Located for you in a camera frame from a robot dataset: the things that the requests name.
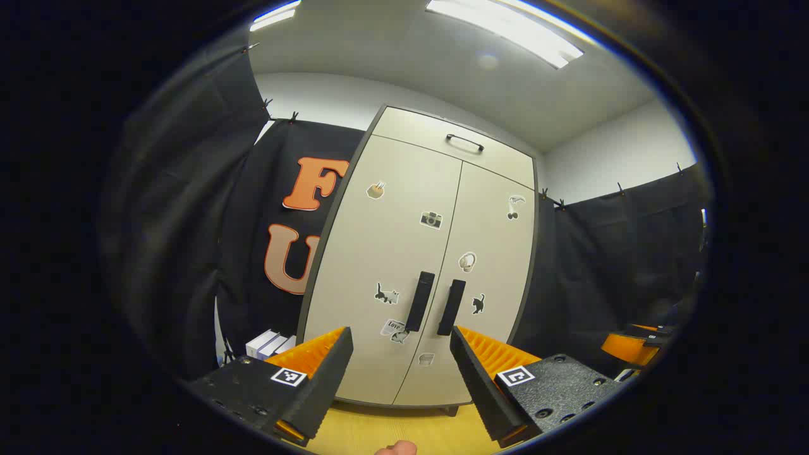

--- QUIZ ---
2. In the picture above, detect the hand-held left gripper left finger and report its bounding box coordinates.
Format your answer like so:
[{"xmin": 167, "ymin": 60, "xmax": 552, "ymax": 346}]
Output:
[{"xmin": 186, "ymin": 327, "xmax": 355, "ymax": 447}]

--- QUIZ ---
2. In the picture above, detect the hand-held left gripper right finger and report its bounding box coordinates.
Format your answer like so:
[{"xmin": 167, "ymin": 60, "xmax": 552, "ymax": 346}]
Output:
[{"xmin": 449, "ymin": 325, "xmax": 626, "ymax": 449}]

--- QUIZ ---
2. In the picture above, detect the black door handle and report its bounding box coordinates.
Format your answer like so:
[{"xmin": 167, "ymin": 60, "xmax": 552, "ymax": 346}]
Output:
[
  {"xmin": 404, "ymin": 271, "xmax": 435, "ymax": 333},
  {"xmin": 437, "ymin": 279, "xmax": 466, "ymax": 337}
]

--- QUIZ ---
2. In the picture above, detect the beige double-door shoe cabinet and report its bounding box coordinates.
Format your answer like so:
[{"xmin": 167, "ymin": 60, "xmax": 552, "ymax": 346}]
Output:
[{"xmin": 296, "ymin": 104, "xmax": 541, "ymax": 411}]

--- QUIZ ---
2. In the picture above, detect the black backdrop cloth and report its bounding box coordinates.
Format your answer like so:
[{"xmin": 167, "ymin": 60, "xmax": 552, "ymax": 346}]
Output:
[{"xmin": 104, "ymin": 44, "xmax": 712, "ymax": 386}]

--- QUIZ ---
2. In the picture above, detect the ceiling light panel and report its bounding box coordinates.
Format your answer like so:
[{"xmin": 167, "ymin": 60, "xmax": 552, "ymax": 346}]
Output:
[
  {"xmin": 425, "ymin": 0, "xmax": 585, "ymax": 70},
  {"xmin": 248, "ymin": 0, "xmax": 303, "ymax": 32}
]

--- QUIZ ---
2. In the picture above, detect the black cabinet top panel handle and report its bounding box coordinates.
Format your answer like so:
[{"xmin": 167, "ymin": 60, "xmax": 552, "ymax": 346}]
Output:
[{"xmin": 446, "ymin": 133, "xmax": 485, "ymax": 154}]

